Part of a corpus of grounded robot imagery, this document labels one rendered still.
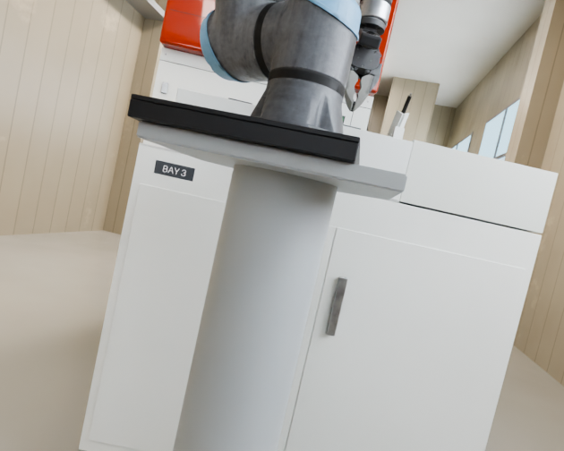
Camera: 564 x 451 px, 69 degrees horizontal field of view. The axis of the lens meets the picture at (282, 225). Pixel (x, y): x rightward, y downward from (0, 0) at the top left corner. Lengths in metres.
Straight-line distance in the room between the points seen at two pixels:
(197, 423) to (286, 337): 0.18
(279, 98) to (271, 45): 0.10
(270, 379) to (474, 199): 0.66
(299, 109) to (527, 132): 3.94
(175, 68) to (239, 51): 1.00
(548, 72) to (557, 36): 0.32
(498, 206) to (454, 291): 0.22
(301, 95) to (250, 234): 0.20
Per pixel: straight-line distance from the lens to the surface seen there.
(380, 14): 1.09
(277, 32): 0.64
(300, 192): 0.55
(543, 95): 4.55
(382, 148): 0.98
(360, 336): 1.02
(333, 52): 0.61
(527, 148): 4.41
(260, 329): 0.57
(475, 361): 1.13
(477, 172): 1.06
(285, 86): 0.60
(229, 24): 0.71
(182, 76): 1.67
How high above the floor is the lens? 0.76
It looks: 4 degrees down
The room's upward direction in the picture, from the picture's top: 13 degrees clockwise
